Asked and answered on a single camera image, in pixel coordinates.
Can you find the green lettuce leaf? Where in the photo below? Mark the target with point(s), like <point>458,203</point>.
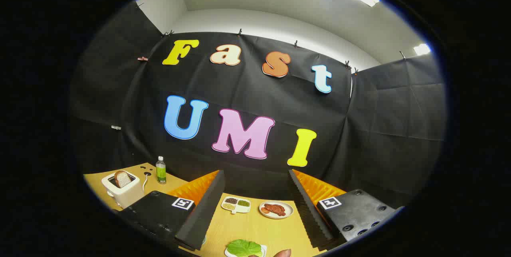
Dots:
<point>243,248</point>

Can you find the white square plate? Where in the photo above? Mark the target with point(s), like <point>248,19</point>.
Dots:
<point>263,249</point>

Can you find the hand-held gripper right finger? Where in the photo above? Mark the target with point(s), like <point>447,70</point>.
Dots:
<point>307,209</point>

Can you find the pink clip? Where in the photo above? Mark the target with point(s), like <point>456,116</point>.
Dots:
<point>142,58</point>

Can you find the beige oval plate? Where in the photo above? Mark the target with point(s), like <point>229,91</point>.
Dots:
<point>288,210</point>

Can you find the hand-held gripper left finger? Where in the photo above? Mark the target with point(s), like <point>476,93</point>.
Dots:
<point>207,209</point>

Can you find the pile of green beans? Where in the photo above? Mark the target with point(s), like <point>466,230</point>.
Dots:
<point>243,203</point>

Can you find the black backdrop cloth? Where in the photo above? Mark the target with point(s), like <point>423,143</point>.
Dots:
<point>247,89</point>

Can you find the small ceiling light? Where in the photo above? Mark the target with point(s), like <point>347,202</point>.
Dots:
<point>422,49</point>

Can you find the green label drink bottle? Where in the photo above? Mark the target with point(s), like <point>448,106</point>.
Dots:
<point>161,173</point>

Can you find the brown meat slice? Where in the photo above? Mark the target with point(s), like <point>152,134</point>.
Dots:
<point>275,209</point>

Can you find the white divided dish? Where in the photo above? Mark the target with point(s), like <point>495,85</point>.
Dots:
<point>236,209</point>

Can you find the pile of yellow soybeans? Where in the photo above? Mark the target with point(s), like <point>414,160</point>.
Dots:
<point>228,206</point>

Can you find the pile of dark red beans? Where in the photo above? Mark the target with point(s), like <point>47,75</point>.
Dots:
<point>230,200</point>

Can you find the white toaster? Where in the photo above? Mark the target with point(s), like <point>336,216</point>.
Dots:
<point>127,197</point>

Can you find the white bread slice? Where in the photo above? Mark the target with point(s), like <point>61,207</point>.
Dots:
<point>123,178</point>

